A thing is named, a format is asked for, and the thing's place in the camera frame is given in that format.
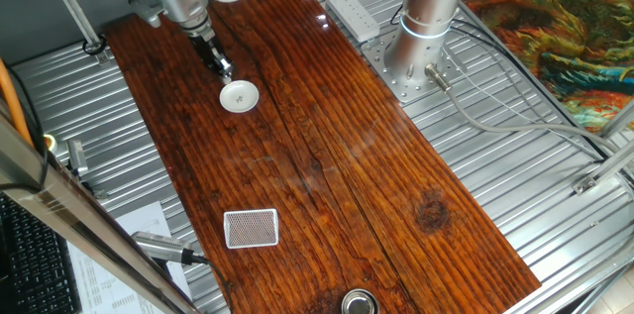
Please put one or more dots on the orange pole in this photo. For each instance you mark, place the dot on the orange pole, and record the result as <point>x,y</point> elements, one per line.
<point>12,101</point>

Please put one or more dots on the small white ceramic plate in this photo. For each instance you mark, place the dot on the small white ceramic plate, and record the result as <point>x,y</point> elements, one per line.
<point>240,98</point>

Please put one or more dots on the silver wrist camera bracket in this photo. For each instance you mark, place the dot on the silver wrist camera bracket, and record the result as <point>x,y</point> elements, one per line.
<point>148,9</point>

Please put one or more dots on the white mesh basket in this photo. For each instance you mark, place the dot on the white mesh basket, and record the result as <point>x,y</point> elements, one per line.
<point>250,229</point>

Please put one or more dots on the aluminium profile bar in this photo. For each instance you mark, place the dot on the aluminium profile bar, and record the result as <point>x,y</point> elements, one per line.
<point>609,163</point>
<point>619,121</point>

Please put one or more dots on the black keyboard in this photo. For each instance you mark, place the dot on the black keyboard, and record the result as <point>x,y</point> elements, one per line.
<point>34,264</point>

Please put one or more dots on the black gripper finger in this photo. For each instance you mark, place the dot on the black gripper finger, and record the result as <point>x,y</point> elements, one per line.
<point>224,65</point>
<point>213,67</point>

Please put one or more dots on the colourful painted cloth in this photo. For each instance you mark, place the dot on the colourful painted cloth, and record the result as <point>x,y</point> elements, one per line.
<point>560,22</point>

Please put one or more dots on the steel frame beam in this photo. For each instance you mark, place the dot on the steel frame beam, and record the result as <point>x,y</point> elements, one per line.
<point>74,215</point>

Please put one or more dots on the aluminium pole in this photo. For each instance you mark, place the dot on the aluminium pole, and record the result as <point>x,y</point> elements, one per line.
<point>69,2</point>

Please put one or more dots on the small silver ribbed camera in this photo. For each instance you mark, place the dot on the small silver ribbed camera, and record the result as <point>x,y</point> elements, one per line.
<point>77,155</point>

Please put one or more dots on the metal camera mount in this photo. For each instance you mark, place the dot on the metal camera mount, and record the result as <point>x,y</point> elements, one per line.
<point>99,193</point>

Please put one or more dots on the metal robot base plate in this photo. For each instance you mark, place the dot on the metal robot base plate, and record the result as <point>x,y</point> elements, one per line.
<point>411,88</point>

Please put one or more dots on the aluminium frame rail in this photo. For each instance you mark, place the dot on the aluminium frame rail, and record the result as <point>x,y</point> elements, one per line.
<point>564,296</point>

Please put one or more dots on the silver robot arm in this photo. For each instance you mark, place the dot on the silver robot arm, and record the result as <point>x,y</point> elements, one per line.
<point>426,17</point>

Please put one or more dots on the printed paper sheet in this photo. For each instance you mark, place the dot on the printed paper sheet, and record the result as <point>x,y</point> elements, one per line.
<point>148,217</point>

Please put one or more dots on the wood grain board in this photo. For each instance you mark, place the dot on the wood grain board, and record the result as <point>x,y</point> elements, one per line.
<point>347,180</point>

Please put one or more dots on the steel cup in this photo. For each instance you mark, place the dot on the steel cup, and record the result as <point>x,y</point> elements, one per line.
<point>359,304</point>

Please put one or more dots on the white power strip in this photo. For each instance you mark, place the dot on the white power strip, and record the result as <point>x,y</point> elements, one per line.
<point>351,14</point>

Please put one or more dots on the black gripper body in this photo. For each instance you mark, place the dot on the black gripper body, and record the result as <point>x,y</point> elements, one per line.
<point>204,46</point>

